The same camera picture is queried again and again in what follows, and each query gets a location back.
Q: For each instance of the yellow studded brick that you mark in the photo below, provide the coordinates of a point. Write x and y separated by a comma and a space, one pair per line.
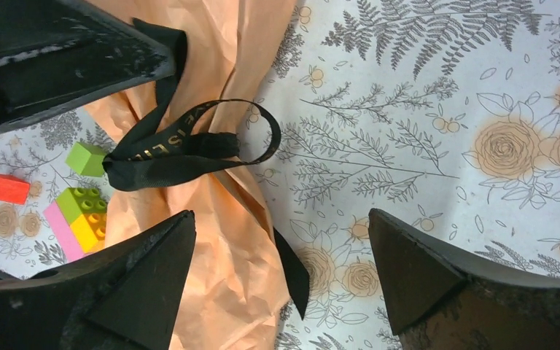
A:
89, 231

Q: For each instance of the black gold-lettered ribbon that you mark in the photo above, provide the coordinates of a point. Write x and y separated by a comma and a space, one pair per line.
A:
147, 157

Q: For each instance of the green cube block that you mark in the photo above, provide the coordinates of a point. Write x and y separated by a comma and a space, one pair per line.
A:
86, 159

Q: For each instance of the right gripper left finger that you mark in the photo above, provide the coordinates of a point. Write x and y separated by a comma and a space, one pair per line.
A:
125, 296

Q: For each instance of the peach paper flower bouquet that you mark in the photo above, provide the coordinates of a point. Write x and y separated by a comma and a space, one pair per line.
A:
235, 287

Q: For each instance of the green studded brick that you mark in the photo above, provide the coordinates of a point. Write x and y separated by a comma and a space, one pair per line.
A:
76, 201

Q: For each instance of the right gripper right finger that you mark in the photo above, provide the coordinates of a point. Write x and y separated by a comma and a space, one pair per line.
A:
439, 296

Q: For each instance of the floral patterned table mat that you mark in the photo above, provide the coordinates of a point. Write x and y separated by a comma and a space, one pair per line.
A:
444, 114

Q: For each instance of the red block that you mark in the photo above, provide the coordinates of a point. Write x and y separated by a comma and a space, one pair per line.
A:
13, 190

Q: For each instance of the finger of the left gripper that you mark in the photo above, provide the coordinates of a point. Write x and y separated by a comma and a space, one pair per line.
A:
56, 56

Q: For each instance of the pink flat block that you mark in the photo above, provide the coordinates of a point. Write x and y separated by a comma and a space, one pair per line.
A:
63, 233

